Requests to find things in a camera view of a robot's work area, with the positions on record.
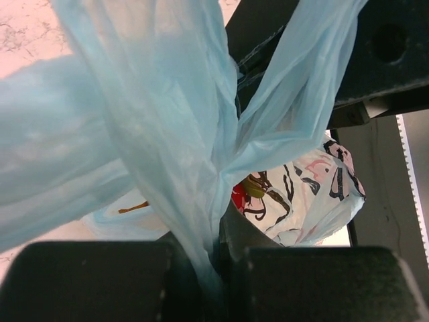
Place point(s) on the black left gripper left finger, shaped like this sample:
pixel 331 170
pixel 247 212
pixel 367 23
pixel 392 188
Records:
pixel 183 299

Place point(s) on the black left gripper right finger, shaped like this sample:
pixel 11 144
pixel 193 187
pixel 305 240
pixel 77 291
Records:
pixel 237 236

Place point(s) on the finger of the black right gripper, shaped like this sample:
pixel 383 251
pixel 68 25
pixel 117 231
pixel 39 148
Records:
pixel 386 75

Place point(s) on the brown fake longan bunch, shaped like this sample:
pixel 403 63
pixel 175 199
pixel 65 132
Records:
pixel 253 187

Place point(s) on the light blue plastic bag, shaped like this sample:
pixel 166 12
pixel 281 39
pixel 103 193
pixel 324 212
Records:
pixel 147 101

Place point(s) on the red fake apple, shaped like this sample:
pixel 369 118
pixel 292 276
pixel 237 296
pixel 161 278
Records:
pixel 239 197

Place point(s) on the white slotted cable duct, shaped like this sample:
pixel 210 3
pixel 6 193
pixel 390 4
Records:
pixel 412 179

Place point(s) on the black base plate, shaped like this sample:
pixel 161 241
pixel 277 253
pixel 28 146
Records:
pixel 388 217

